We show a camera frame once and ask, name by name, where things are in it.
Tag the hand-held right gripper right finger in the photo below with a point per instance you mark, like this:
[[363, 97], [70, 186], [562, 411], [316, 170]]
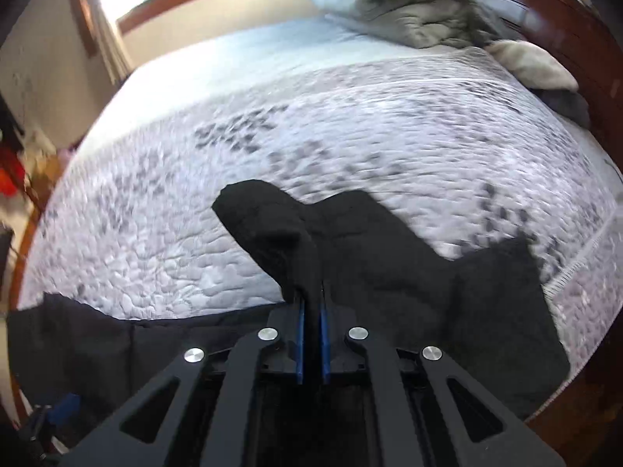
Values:
[[324, 345]]

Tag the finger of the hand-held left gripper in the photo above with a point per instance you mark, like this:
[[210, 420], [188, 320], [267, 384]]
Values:
[[63, 406]]

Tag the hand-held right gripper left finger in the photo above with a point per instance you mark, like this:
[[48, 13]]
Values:
[[300, 345]]

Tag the black pants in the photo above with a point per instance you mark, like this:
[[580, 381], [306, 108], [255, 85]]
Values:
[[379, 262]]

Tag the white leaf print quilt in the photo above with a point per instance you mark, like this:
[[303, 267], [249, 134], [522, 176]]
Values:
[[146, 204]]

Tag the red orange item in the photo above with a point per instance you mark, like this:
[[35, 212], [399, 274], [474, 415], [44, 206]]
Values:
[[12, 175]]

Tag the light blue bed sheet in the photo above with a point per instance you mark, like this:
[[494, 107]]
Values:
[[233, 68]]

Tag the dark grey cloth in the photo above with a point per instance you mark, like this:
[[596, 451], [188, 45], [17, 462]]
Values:
[[569, 104]]

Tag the light grey pillow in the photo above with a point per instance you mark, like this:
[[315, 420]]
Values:
[[530, 65]]

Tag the beige curtain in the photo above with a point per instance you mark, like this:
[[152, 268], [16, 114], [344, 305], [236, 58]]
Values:
[[112, 44]]

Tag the grey comforter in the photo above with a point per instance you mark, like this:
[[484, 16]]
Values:
[[428, 5]]

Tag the dark wooden headboard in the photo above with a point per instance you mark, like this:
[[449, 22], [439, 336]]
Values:
[[559, 14]]

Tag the wooden wall frame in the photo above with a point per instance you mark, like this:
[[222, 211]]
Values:
[[80, 5]]

